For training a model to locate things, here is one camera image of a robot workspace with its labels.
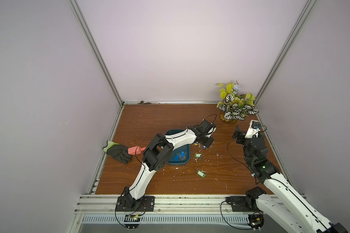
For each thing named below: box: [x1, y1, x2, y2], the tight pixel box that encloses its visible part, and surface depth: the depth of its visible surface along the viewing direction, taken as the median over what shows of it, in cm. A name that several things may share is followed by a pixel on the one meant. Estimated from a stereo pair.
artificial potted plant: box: [216, 82, 260, 125], surface depth 89 cm
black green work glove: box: [102, 140, 133, 165], surface depth 92 cm
